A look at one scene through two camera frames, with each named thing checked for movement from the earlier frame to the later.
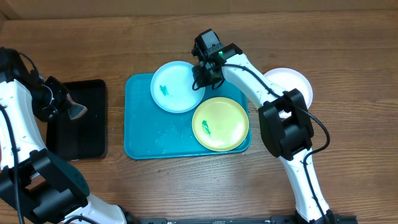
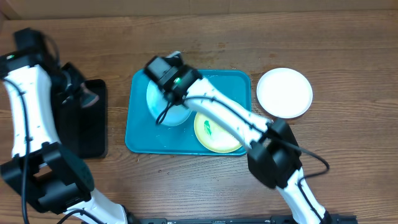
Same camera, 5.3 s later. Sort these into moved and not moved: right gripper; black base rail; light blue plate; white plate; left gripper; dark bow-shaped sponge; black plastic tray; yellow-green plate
Moved: left gripper; dark bow-shaped sponge; light blue plate; right gripper
Not moved: yellow-green plate; white plate; black plastic tray; black base rail
